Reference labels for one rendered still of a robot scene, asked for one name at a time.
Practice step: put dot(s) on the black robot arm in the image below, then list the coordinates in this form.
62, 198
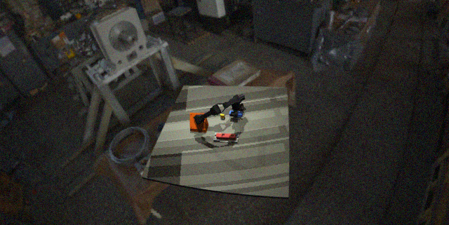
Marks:
215, 110

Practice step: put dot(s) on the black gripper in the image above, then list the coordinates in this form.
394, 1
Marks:
234, 112

